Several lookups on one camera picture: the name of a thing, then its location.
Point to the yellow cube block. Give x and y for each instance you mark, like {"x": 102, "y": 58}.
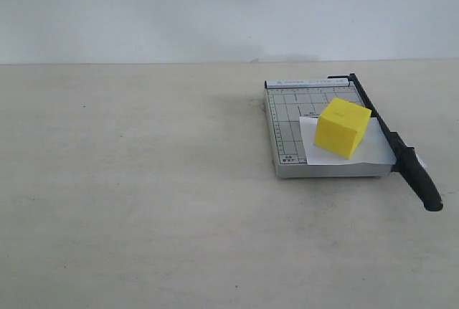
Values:
{"x": 341, "y": 127}

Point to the white paper sheet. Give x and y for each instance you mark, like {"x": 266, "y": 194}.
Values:
{"x": 373, "y": 149}

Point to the black cutter blade arm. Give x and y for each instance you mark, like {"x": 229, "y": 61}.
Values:
{"x": 407, "y": 163}

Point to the grey paper cutter base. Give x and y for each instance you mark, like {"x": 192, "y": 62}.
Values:
{"x": 286, "y": 101}

